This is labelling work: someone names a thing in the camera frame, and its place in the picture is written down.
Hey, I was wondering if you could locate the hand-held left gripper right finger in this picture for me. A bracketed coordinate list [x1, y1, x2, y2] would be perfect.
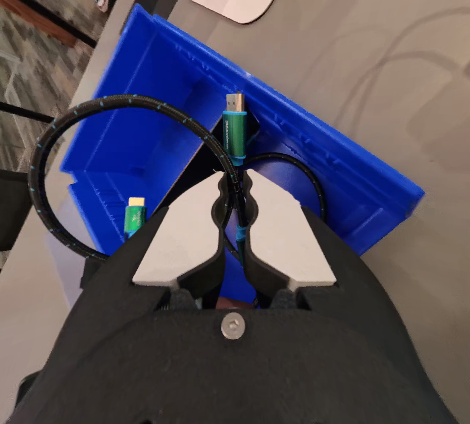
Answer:
[243, 169, 337, 302]

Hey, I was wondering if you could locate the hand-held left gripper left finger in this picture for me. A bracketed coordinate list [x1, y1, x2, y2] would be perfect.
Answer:
[131, 171, 226, 300]

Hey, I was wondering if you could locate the black braided usb cable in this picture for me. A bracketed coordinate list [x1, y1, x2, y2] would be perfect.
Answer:
[27, 91, 252, 272]

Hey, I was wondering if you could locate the blue plastic bin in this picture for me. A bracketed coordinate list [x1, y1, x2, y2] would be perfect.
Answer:
[59, 3, 426, 307]

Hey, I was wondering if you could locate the thin black braided cable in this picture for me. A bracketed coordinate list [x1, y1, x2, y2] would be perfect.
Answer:
[222, 152, 327, 270]

